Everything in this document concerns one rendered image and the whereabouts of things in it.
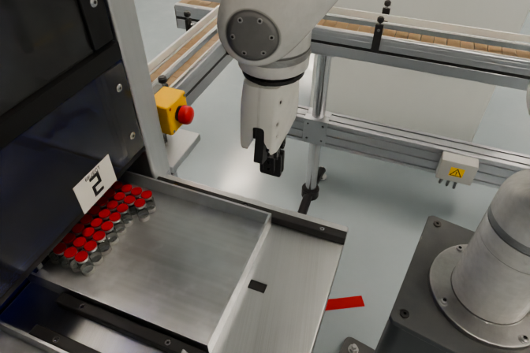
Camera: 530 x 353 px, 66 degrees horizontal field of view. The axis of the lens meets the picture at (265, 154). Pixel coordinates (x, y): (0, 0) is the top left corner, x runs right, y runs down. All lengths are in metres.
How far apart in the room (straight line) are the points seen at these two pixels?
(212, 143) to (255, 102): 1.88
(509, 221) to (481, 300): 0.17
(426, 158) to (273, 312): 1.07
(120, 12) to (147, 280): 0.44
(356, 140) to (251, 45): 1.27
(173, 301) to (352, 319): 1.08
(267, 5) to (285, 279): 0.50
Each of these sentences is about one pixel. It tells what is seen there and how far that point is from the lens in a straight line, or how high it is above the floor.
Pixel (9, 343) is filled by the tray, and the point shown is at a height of 0.88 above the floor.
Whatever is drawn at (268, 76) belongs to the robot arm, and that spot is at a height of 1.27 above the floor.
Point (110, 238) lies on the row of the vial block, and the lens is 0.79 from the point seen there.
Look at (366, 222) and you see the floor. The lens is 1.99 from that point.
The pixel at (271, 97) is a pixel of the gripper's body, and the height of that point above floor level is 1.24.
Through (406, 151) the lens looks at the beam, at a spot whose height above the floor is 0.50.
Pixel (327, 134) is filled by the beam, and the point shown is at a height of 0.50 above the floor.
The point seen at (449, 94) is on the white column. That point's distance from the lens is 2.14.
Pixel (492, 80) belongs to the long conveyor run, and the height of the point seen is 0.86.
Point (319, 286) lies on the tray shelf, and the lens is 0.73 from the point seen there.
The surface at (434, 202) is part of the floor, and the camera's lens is 2.18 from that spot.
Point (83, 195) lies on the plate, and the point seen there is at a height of 1.02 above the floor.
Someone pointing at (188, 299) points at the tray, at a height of 0.88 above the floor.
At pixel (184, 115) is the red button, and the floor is 1.01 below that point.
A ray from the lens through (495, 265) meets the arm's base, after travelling 0.69.
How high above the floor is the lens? 1.50
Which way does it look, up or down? 42 degrees down
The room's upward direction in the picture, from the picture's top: straight up
